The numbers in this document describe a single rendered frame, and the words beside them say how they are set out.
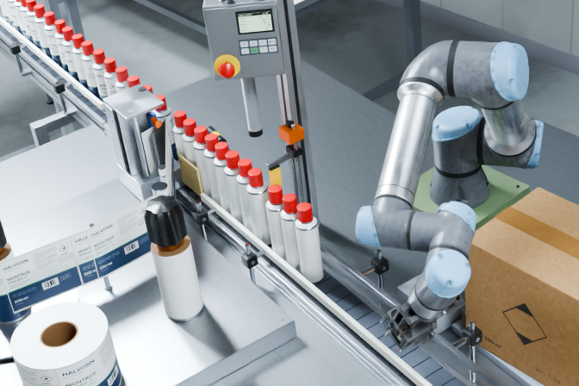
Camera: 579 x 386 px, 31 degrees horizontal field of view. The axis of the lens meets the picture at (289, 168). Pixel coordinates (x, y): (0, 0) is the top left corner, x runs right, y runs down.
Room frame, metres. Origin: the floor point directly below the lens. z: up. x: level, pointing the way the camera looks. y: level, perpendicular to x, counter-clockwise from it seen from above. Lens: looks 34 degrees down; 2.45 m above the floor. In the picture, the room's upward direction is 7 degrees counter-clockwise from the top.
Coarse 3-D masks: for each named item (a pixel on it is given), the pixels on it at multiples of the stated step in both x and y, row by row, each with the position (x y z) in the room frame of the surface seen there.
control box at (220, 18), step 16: (208, 0) 2.18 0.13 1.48; (240, 0) 2.16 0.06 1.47; (256, 0) 2.15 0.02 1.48; (272, 0) 2.14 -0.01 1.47; (208, 16) 2.15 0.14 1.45; (224, 16) 2.15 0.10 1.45; (208, 32) 2.16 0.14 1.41; (224, 32) 2.15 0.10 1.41; (272, 32) 2.14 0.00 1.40; (224, 48) 2.15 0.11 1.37; (240, 64) 2.14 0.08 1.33; (256, 64) 2.14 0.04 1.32; (272, 64) 2.14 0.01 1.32
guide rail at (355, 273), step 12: (324, 252) 1.89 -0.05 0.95; (348, 264) 1.83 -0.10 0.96; (360, 276) 1.78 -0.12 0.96; (372, 288) 1.74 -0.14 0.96; (384, 300) 1.70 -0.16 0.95; (444, 348) 1.54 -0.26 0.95; (456, 348) 1.52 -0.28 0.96; (468, 360) 1.49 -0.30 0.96; (480, 372) 1.45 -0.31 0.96; (492, 384) 1.42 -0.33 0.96
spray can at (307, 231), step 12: (300, 204) 1.91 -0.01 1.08; (300, 216) 1.89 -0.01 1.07; (312, 216) 1.89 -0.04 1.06; (300, 228) 1.88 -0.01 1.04; (312, 228) 1.88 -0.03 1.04; (300, 240) 1.88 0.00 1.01; (312, 240) 1.87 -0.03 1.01; (300, 252) 1.88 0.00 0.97; (312, 252) 1.87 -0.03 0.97; (300, 264) 1.89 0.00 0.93; (312, 264) 1.87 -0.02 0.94; (312, 276) 1.87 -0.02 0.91
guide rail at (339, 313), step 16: (240, 224) 2.09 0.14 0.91; (256, 240) 2.02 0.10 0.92; (272, 256) 1.95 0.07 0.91; (288, 272) 1.90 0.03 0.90; (304, 288) 1.84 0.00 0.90; (336, 304) 1.75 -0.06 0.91; (352, 320) 1.70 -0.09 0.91; (368, 336) 1.64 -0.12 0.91; (384, 352) 1.59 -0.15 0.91; (400, 368) 1.55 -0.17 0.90; (416, 384) 1.50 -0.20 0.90
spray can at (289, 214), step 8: (288, 200) 1.93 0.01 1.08; (296, 200) 1.94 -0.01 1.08; (288, 208) 1.93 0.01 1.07; (280, 216) 1.94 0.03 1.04; (288, 216) 1.92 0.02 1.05; (296, 216) 1.92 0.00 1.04; (288, 224) 1.92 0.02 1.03; (288, 232) 1.92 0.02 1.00; (288, 240) 1.92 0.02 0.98; (296, 240) 1.92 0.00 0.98; (288, 248) 1.92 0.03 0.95; (296, 248) 1.92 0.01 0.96; (288, 256) 1.93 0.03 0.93; (296, 256) 1.92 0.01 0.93; (296, 264) 1.92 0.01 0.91
